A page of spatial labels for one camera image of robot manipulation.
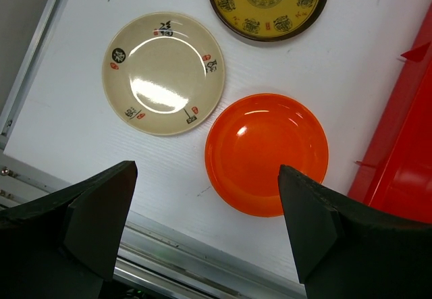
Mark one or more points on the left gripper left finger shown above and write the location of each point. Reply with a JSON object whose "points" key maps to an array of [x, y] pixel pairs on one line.
{"points": [[65, 244]]}

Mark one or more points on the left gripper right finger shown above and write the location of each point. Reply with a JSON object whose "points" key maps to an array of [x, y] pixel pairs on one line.
{"points": [[345, 249]]}

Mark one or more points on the yellow patterned plate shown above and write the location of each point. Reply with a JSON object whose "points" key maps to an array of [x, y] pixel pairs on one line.
{"points": [[268, 20]]}

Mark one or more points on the red plastic bin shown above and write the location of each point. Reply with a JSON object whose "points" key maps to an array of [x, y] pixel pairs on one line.
{"points": [[394, 175]]}

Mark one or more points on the orange plate left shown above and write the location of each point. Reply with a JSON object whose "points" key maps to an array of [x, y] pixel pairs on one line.
{"points": [[251, 139]]}

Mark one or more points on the beige plate with characters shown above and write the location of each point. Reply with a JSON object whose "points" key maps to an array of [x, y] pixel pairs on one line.
{"points": [[163, 73]]}

